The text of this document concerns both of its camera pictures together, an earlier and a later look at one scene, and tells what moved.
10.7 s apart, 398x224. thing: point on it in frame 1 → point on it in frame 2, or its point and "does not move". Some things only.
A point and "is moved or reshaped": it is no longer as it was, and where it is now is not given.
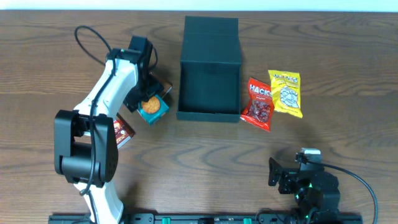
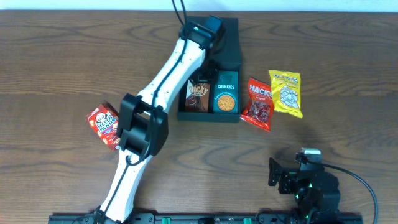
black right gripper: [275, 174] does not move
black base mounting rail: [207, 218] does not move
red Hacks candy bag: [260, 109] does not move
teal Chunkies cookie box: [152, 109] is moved or reshaped
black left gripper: [156, 85] → [212, 74]
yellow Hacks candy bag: [286, 91] does not move
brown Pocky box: [167, 86] is moved or reshaped
